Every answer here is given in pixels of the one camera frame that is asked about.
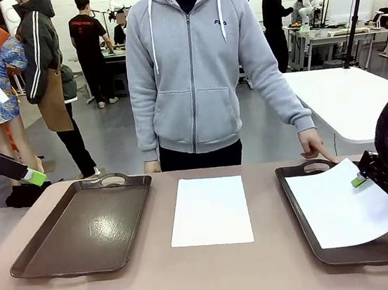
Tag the person in plaid shirt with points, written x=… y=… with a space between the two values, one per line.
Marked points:
x=298 y=8

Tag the white rounded machine housing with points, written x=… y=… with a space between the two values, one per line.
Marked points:
x=10 y=15

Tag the grey-sleeved right forearm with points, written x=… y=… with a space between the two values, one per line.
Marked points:
x=146 y=129

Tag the person in black red-print t-shirt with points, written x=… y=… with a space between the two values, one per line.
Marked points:
x=87 y=41

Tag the seated person in black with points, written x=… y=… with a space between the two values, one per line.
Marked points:
x=119 y=32

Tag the standing person in black clothes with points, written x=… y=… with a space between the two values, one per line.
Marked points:
x=274 y=18

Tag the grey-sleeved left forearm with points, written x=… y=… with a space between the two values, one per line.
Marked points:
x=288 y=105

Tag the grey round stool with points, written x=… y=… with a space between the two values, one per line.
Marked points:
x=121 y=83

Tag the white background work table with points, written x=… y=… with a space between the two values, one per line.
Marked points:
x=329 y=34

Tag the person in dark striped jacket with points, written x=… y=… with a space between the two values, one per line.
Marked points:
x=42 y=64

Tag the white A4 paper sheet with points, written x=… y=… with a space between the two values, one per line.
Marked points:
x=340 y=212

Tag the person in blue floral shirt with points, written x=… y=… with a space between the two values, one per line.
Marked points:
x=0 y=69

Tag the brown plastic serving tray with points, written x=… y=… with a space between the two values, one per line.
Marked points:
x=301 y=209
x=84 y=229

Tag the white rounded-corner table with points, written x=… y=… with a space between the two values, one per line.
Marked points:
x=344 y=98

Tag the black tripod stand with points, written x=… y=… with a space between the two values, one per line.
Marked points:
x=355 y=15

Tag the person's left hand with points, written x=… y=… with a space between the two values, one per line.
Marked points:
x=312 y=144

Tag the person's right hand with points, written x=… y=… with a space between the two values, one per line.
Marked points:
x=152 y=167

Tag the white panel box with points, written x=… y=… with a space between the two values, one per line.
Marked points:
x=340 y=10

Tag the green-topped background table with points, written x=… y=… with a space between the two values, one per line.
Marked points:
x=115 y=53

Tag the person in grey hoodie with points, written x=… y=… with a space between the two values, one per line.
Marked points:
x=186 y=82

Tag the white A4 paper stack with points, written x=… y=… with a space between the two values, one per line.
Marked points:
x=209 y=214

